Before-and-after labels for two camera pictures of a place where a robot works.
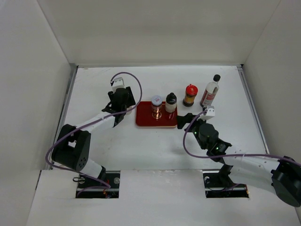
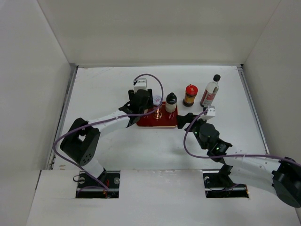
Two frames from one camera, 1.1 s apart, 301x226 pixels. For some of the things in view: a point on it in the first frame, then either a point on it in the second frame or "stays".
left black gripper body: (130, 101) -> (148, 105)
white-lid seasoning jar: (156, 101) stays
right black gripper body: (195, 131) stays
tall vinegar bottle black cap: (210, 92) stays
